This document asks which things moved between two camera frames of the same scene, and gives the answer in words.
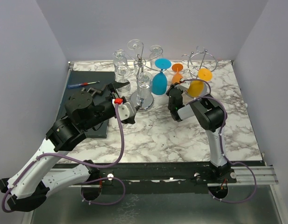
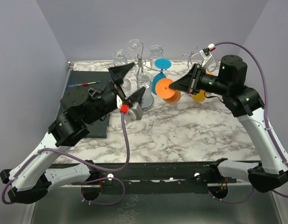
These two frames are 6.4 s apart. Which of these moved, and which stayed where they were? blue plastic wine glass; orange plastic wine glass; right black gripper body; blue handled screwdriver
Moved: right black gripper body; orange plastic wine glass
Stayed: blue plastic wine glass; blue handled screwdriver
